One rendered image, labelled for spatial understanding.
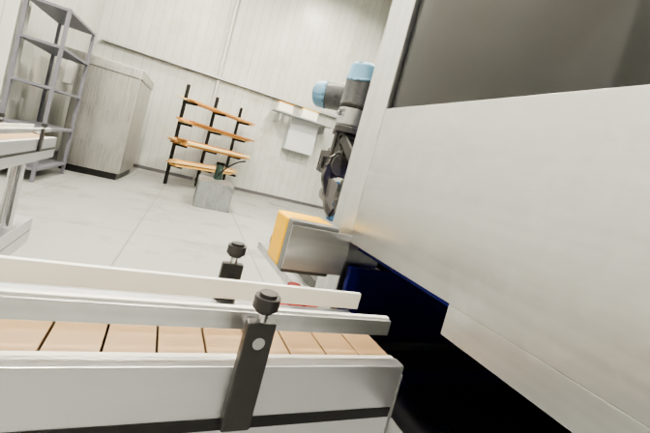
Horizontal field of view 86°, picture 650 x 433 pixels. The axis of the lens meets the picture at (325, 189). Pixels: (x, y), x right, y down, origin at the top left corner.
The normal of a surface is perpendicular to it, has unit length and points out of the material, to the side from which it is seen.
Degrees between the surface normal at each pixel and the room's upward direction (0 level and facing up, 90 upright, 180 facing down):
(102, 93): 90
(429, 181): 90
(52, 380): 90
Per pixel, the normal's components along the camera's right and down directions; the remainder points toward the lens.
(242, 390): 0.41, 0.15
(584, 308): -0.88, -0.22
